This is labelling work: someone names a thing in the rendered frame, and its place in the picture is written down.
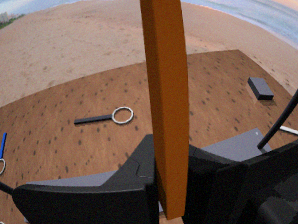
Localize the orange handle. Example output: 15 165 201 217
140 0 189 220

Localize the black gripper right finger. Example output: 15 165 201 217
181 140 298 224

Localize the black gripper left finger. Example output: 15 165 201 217
11 133 160 224

